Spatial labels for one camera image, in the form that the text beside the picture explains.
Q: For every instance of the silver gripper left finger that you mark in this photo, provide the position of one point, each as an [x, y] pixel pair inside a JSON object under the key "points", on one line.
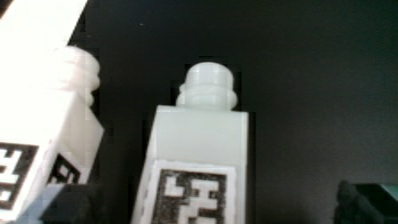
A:
{"points": [[75, 205]]}

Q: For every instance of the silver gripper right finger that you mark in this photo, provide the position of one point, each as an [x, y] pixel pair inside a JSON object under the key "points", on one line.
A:
{"points": [[367, 203]]}

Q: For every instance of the white table leg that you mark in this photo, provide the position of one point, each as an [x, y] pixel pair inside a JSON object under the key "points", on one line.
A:
{"points": [[50, 130], [193, 190]]}

